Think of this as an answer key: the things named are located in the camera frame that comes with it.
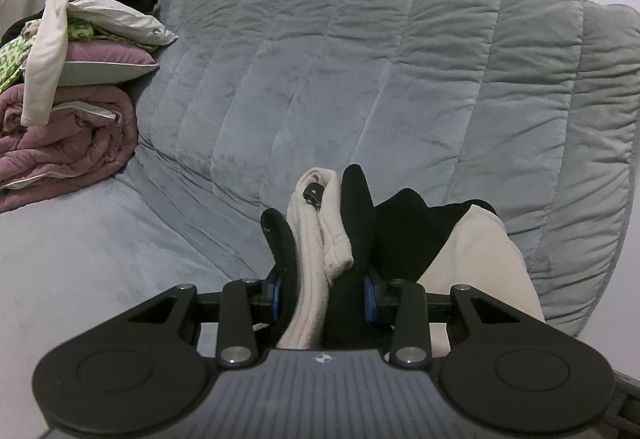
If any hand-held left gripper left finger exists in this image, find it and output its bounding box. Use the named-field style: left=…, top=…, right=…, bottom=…
left=127, top=269, right=283, bottom=366

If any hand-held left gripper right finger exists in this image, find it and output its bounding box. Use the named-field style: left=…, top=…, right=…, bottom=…
left=362, top=271, right=531, bottom=367

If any cream and black sweatshirt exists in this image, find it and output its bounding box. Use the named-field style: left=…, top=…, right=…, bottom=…
left=260, top=163, right=547, bottom=360

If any grey quilted blanket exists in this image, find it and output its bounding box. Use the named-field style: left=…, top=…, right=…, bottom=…
left=127, top=0, right=640, bottom=337

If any purple folded quilt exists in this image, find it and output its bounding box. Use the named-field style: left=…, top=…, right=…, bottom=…
left=0, top=83, right=139, bottom=214

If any purple and grey pillow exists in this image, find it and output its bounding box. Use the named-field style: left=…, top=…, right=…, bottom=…
left=20, top=40, right=161, bottom=87

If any silver grey pillow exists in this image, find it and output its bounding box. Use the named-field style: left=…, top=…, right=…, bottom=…
left=65, top=0, right=179, bottom=54

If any cream garment on pile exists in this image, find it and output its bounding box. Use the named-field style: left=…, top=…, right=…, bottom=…
left=21, top=0, right=121, bottom=126

